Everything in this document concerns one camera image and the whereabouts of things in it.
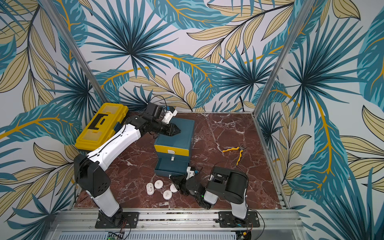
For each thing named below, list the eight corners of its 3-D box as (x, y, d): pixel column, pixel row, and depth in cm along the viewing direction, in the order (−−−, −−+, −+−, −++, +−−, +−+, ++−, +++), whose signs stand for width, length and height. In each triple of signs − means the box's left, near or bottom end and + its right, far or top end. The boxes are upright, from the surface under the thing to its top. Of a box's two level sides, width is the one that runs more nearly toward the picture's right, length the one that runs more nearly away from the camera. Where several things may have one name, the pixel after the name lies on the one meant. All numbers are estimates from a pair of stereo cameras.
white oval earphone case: (148, 196, 82) (147, 195, 80) (146, 185, 86) (145, 184, 84) (155, 193, 83) (154, 192, 81) (153, 183, 87) (152, 181, 85)
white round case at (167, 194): (162, 199, 82) (162, 198, 80) (163, 190, 84) (163, 189, 83) (171, 199, 82) (171, 198, 80) (172, 190, 85) (172, 189, 83)
